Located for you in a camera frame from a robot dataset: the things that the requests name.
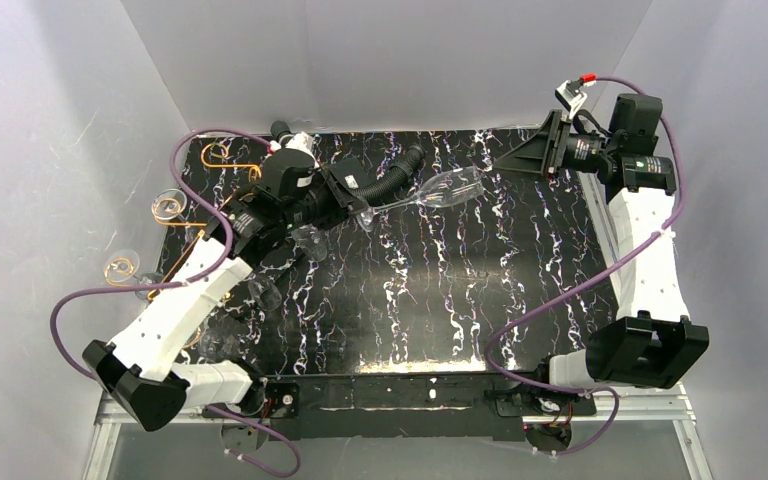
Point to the black marble rack base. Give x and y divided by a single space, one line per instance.
278 265

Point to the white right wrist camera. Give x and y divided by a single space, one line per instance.
571 93

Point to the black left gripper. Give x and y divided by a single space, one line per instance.
344 187

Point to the tall clear flute front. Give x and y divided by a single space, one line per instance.
264 292

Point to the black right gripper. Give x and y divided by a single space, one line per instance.
552 146

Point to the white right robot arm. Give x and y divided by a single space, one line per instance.
652 342

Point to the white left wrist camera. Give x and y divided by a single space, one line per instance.
301 141

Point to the black box with label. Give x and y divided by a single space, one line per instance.
350 175

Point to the aluminium frame rail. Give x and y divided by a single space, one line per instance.
639 404

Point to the clear stemmed wine glass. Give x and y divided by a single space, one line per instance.
123 269

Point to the clear tumbler glass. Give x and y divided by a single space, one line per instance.
311 241

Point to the gold wire glass rack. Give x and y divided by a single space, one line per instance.
215 155

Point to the tall clear flute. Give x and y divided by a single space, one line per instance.
446 189
264 292

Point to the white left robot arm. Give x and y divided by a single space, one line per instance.
138 367

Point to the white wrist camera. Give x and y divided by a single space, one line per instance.
571 93
301 141

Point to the black front mounting rail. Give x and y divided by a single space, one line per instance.
419 405

